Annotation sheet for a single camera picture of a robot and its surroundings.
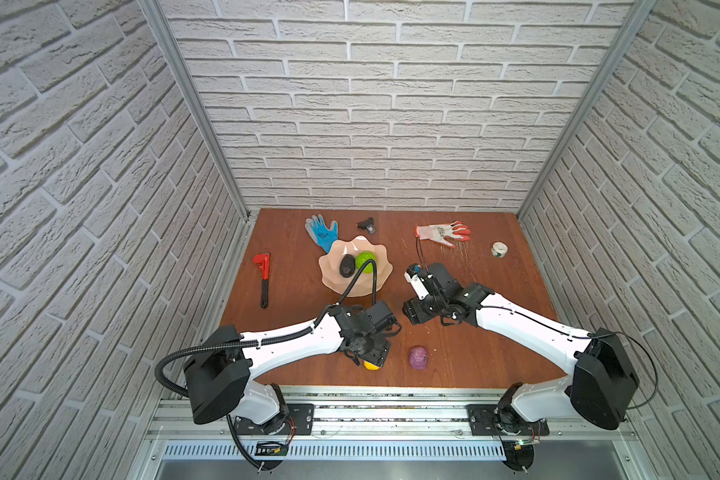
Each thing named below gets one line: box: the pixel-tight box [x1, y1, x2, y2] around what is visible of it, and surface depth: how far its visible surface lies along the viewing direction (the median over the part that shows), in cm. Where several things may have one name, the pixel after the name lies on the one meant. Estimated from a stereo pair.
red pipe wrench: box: [253, 252, 271, 309], surface depth 102 cm
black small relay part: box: [355, 217, 376, 235], surface depth 116 cm
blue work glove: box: [305, 214, 339, 253], surface depth 116 cm
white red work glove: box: [414, 220, 471, 249], surface depth 116 cm
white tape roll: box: [491, 241, 509, 258], surface depth 109 cm
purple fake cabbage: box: [409, 346, 428, 370], surface depth 81 cm
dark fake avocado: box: [339, 254, 356, 278], surface depth 102 cm
